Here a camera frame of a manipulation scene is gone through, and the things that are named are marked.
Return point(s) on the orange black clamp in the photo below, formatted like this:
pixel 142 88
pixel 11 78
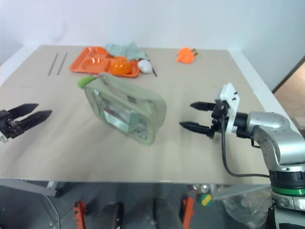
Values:
pixel 188 211
pixel 79 214

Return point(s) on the orange plastic toy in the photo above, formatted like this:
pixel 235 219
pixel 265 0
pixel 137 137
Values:
pixel 185 55

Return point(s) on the teal cloth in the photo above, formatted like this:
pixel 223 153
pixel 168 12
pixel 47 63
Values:
pixel 126 50

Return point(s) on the orange bowl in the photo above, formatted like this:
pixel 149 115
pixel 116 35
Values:
pixel 121 66

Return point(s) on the orange compartment tray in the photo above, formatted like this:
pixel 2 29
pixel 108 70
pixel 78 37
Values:
pixel 95 62

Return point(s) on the green transparent zipper pouch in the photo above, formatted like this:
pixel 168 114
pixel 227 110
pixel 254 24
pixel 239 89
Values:
pixel 126 109

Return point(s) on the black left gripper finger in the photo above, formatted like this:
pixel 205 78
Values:
pixel 23 108
pixel 35 119

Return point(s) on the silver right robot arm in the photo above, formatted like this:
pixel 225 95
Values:
pixel 271 148

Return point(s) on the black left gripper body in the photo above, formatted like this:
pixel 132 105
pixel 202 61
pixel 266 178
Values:
pixel 9 127

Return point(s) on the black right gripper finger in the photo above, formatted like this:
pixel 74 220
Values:
pixel 194 126
pixel 202 105

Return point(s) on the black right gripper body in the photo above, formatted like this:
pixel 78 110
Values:
pixel 218 120

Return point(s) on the black thin stick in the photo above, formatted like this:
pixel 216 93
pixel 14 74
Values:
pixel 152 66

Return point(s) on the green yellow round object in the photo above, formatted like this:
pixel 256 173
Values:
pixel 205 199

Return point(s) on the white round object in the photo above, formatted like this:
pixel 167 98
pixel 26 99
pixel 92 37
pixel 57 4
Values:
pixel 145 66

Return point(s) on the clear plastic bag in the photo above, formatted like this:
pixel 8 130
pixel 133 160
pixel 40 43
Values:
pixel 247 207

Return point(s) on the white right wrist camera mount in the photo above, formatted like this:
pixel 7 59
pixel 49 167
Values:
pixel 229 105

